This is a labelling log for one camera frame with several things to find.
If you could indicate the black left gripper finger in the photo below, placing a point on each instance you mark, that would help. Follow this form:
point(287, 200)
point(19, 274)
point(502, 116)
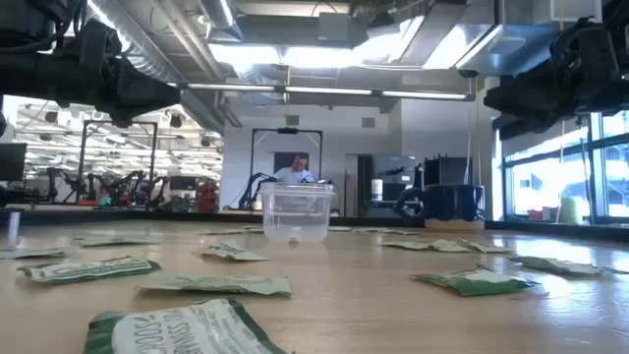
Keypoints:
point(150, 96)

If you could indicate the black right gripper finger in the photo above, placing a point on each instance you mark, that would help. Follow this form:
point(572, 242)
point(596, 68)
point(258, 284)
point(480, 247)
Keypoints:
point(526, 96)

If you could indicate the green white sweetener packet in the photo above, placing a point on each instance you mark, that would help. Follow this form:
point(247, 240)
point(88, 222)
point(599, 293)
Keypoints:
point(231, 252)
point(88, 269)
point(403, 232)
point(371, 230)
point(187, 329)
point(34, 253)
point(223, 232)
point(486, 247)
point(560, 266)
point(432, 245)
point(221, 285)
point(115, 241)
point(474, 284)
point(340, 229)

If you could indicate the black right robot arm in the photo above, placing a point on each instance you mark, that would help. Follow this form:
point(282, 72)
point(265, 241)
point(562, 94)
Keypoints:
point(619, 19)

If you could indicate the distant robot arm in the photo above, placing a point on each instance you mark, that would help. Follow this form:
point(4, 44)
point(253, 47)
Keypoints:
point(250, 189)

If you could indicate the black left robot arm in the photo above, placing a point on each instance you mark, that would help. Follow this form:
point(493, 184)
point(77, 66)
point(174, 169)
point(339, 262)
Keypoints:
point(10, 74)

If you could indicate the black framed window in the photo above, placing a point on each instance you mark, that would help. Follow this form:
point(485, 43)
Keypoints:
point(540, 182)

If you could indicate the distant black robot arms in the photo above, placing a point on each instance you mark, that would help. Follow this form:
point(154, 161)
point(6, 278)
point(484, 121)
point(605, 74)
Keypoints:
point(128, 189)

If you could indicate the black computer monitor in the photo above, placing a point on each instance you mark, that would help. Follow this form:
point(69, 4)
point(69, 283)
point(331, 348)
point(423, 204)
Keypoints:
point(12, 162)

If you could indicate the black equipment box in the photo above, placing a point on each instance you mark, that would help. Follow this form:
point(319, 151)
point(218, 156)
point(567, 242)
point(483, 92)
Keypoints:
point(447, 171)

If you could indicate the red robot equipment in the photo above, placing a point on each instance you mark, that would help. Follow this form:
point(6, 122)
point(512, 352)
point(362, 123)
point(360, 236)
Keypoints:
point(208, 196)

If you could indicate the pale green container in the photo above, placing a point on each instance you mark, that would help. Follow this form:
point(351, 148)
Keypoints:
point(571, 211)

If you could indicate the dark blue ceramic mug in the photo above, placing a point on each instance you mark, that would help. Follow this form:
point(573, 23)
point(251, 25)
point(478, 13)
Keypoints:
point(454, 204)

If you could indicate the dark grey monitor back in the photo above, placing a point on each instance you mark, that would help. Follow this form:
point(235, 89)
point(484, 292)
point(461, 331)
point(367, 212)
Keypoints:
point(393, 169)

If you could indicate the person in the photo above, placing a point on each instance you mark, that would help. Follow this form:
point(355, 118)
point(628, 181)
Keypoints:
point(294, 173)

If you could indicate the white cylindrical canister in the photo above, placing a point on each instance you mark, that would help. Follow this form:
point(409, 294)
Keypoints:
point(377, 189)

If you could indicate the long ceiling light fixture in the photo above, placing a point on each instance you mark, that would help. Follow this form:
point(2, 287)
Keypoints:
point(326, 91)

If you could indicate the clear plastic container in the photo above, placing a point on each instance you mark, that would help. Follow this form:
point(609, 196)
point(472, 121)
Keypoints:
point(295, 216)

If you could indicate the grey ceiling box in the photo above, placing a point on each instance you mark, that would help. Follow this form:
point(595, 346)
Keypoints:
point(334, 27)

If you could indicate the black metal gantry frame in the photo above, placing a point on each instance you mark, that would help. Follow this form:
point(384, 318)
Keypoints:
point(287, 131)
point(118, 122)

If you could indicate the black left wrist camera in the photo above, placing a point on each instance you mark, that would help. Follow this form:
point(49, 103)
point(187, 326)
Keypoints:
point(98, 41)

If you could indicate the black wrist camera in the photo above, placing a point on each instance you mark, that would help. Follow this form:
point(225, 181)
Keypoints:
point(98, 41)
point(572, 41)

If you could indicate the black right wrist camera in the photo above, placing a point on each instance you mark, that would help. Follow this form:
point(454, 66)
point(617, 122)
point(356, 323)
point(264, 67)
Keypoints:
point(572, 41)

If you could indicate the black aluminium table frame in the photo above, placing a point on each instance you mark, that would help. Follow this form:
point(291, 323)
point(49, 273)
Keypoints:
point(123, 216)

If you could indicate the silver metal post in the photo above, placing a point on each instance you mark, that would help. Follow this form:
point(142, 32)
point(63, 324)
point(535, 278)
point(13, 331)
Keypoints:
point(14, 228)

